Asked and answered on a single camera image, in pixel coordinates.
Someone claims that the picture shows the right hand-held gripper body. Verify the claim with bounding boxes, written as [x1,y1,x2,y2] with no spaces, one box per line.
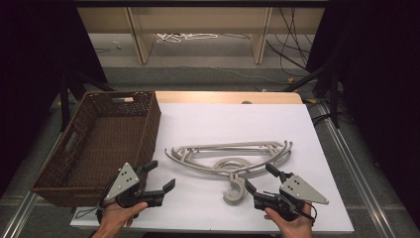
[253,174,330,222]

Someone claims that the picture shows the aluminium floor rail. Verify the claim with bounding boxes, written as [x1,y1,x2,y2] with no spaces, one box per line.
[316,102,399,238]
[0,132,65,238]

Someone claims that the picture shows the black floor cables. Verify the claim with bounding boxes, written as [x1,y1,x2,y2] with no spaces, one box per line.
[265,6,318,78]

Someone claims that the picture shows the beige wooden bench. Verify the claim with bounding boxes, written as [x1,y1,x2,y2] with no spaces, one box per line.
[77,6,326,65]

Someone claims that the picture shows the white table sheet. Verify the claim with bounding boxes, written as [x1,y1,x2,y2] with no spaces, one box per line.
[70,102,355,234]

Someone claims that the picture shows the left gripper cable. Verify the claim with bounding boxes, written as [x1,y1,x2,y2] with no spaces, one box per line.
[74,173,122,223]

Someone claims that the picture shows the person's left hand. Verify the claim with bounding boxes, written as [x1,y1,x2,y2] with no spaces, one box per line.
[98,201,149,233]

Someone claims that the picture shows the person's right hand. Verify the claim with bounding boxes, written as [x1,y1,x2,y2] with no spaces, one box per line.
[263,202,314,238]

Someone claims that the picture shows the brown wicker basket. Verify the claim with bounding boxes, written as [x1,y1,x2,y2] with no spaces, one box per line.
[31,90,162,208]

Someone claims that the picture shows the grey plastic clothes hanger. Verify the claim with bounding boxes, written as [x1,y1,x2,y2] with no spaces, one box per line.
[171,140,292,177]
[163,142,294,206]

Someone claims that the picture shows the dark curtain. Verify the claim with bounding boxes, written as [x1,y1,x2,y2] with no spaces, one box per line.
[306,0,420,229]
[0,0,108,199]

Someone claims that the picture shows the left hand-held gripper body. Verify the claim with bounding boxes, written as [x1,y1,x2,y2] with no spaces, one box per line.
[104,162,165,209]

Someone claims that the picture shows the white cable bundle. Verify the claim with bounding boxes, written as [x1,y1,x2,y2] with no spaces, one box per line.
[156,32,220,45]

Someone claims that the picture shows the black metal stand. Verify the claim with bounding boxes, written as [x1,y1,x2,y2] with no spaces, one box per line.
[283,62,342,130]
[58,65,117,133]

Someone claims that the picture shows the thin white floor cable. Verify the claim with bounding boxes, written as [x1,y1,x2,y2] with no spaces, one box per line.
[177,64,289,84]

